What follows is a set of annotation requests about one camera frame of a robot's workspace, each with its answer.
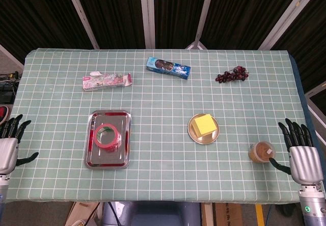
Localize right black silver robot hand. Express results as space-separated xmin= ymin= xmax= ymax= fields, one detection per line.
xmin=269 ymin=118 xmax=324 ymax=185

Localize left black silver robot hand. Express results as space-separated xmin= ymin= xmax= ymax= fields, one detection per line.
xmin=0 ymin=114 xmax=39 ymax=175

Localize red tape roll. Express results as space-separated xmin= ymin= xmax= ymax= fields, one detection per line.
xmin=93 ymin=124 xmax=122 ymax=153

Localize yellow cube block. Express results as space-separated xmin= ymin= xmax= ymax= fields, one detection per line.
xmin=191 ymin=114 xmax=217 ymax=138

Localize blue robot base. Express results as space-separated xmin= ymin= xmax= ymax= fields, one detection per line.
xmin=101 ymin=201 xmax=202 ymax=226

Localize red white round object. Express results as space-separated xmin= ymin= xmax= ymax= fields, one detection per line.
xmin=0 ymin=105 xmax=11 ymax=125

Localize plastic cup brown drink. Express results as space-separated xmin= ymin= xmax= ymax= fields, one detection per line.
xmin=248 ymin=140 xmax=277 ymax=163

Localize printed cardboard box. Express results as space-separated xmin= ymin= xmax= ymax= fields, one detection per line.
xmin=201 ymin=203 xmax=258 ymax=226

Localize open cardboard box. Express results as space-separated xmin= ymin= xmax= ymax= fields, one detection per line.
xmin=66 ymin=202 xmax=101 ymax=226

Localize rectangular steel tray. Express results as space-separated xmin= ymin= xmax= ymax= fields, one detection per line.
xmin=84 ymin=109 xmax=132 ymax=170

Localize round steel plate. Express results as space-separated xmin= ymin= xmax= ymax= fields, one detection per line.
xmin=187 ymin=113 xmax=220 ymax=145

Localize dark red grape bunch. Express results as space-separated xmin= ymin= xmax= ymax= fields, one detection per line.
xmin=215 ymin=65 xmax=250 ymax=83

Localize pink floral carton box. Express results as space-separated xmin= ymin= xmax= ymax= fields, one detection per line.
xmin=82 ymin=71 xmax=134 ymax=92

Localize green checked tablecloth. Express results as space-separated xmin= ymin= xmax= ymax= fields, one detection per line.
xmin=5 ymin=48 xmax=308 ymax=204

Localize blue cookie box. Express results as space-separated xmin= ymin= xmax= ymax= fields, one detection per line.
xmin=146 ymin=56 xmax=192 ymax=80

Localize white frame panel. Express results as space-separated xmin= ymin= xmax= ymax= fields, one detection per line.
xmin=305 ymin=82 xmax=326 ymax=145

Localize black electronics with cables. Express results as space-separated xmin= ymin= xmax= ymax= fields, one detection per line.
xmin=0 ymin=70 xmax=21 ymax=104

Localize white frame post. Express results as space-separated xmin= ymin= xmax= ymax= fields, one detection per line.
xmin=187 ymin=0 xmax=217 ymax=50
xmin=63 ymin=0 xmax=100 ymax=50
xmin=258 ymin=0 xmax=318 ymax=50
xmin=139 ymin=0 xmax=156 ymax=49

